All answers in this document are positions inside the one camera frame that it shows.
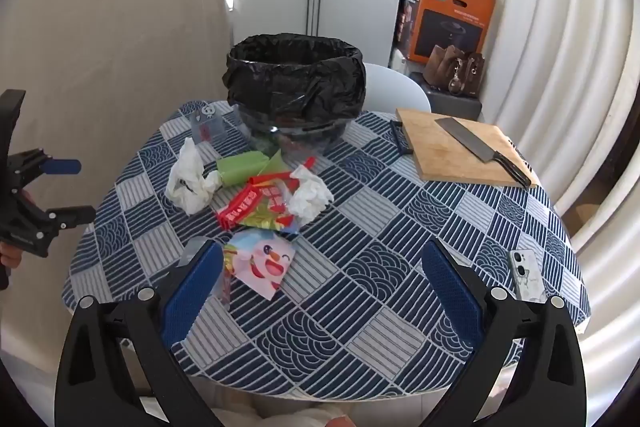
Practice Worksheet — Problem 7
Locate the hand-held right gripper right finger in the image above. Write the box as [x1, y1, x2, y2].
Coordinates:
[421, 239, 587, 427]

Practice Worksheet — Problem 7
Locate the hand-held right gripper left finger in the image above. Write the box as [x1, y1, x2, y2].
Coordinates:
[54, 239, 226, 427]

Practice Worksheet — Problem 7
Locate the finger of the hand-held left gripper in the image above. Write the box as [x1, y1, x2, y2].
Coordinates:
[30, 205, 97, 238]
[5, 148, 82, 180]

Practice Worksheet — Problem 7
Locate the pink cartoon wrapper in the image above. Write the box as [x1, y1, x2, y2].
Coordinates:
[222, 228, 296, 302]

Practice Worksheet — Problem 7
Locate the red plastic tube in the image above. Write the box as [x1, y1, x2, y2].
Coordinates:
[248, 172, 296, 188]

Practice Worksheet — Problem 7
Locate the clear plastic trash bin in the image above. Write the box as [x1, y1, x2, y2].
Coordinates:
[240, 104, 356, 156]

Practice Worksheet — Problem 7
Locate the black trash bag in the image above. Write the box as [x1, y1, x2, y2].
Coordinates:
[223, 34, 367, 132]

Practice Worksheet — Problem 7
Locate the person's left hand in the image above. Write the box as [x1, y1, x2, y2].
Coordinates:
[0, 241, 23, 269]

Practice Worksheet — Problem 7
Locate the white smartphone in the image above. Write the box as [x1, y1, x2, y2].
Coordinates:
[509, 249, 543, 303]

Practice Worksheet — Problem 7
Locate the blue patterned tablecloth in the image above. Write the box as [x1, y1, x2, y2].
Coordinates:
[61, 99, 591, 400]

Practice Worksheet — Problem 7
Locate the red snack wrapper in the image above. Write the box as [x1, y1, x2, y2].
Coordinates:
[216, 187, 263, 230]

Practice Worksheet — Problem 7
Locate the crumpled white tissue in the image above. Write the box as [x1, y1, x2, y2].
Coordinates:
[287, 164, 335, 225]
[165, 137, 223, 215]

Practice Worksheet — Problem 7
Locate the clear red printed wrapper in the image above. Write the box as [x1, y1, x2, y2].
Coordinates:
[240, 184, 301, 233]

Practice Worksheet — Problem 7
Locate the green plastic case piece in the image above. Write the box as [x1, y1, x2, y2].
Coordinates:
[216, 153, 269, 186]
[260, 149, 293, 175]

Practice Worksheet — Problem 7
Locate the wooden cutting board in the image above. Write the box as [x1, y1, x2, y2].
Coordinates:
[396, 108, 538, 188]

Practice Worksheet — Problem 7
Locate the clear blister packaging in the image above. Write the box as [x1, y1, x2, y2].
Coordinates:
[189, 103, 228, 145]

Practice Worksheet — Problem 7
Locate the steel cleaver knife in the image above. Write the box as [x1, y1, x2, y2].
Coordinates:
[434, 117, 532, 188]

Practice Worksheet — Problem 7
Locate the blue black kitchen tool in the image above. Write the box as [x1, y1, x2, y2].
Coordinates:
[390, 119, 413, 156]

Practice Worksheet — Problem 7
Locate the dark grey storage ottoman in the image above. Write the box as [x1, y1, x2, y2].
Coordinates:
[410, 74, 483, 118]

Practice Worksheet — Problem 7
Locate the white chair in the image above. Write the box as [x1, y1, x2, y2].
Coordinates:
[362, 63, 432, 112]

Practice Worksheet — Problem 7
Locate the brown leather handbag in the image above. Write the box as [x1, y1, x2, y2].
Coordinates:
[424, 44, 486, 96]

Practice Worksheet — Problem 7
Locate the orange cardboard box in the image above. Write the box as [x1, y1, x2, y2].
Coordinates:
[395, 0, 498, 62]

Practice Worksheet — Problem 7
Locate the white curtain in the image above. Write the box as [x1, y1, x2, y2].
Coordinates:
[480, 0, 640, 348]

